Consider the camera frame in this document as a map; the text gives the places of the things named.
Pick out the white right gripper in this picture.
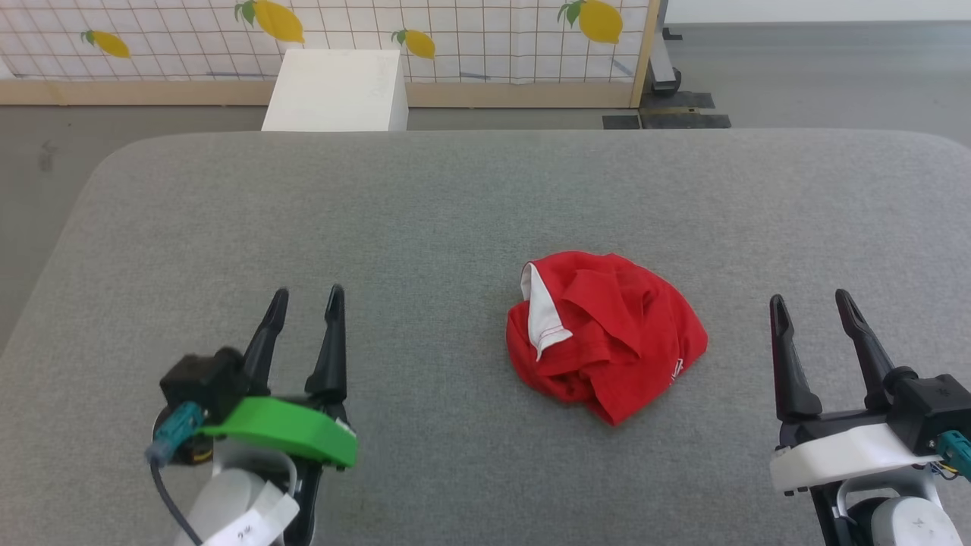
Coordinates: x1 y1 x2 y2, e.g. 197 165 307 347
768 288 944 497

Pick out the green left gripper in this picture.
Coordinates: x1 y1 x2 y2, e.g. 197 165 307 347
193 284 359 472

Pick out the red garment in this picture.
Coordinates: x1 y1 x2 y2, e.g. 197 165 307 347
506 251 709 427

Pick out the grey fabric sofa cushion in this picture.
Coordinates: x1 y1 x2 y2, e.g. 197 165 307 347
0 128 971 546

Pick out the white box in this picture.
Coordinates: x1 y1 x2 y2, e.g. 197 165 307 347
261 49 410 133

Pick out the grey wheeled stand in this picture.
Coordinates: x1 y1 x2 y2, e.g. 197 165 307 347
647 0 683 98

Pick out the lemon print partition screen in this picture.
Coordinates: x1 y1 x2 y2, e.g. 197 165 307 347
0 0 663 109

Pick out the teal left cable connector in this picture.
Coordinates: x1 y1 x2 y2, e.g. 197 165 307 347
145 402 206 466

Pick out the teal cable connector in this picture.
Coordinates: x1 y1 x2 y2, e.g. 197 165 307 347
935 430 971 481
145 402 206 466

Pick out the teal right cable connector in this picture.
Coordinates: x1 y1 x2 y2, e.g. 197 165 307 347
935 430 971 481

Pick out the grey left arm cable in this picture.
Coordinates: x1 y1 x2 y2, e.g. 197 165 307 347
149 457 206 546

